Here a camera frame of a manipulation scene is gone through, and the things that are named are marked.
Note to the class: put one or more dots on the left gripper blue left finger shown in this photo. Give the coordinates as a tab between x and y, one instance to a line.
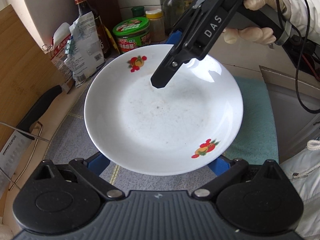
97	163

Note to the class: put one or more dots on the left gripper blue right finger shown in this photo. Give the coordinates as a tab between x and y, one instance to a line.
220	165

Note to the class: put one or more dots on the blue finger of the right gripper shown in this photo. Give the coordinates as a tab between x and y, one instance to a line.
174	38

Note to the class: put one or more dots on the white plate with fruit print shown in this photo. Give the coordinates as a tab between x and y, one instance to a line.
162	131

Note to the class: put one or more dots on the right gloved hand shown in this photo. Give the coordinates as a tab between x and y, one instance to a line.
260	21

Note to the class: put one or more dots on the yellow lid spice jar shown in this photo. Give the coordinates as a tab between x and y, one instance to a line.
156	25

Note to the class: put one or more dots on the clear oil bottle red cap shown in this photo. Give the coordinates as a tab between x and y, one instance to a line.
172	10

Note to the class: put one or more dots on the grey checked dish mat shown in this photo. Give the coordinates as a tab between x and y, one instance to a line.
71	141

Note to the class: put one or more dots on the green lid sauce jar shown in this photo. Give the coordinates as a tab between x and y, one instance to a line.
132	33

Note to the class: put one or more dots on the teal towel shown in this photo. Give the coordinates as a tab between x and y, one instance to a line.
257	137

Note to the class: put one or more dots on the white jacket body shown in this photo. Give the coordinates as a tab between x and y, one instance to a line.
303	172

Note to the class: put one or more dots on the white plastic food bag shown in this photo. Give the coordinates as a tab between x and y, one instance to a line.
83	49

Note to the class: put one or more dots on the dark soy sauce bottle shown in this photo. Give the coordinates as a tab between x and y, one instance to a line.
84	8

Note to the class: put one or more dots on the wooden cutting board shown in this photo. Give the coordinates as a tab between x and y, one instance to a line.
26	71

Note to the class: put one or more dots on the metal wire rack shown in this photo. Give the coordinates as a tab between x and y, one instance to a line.
12	152

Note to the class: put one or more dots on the kitchen knife black handle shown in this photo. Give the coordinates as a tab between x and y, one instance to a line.
39	108

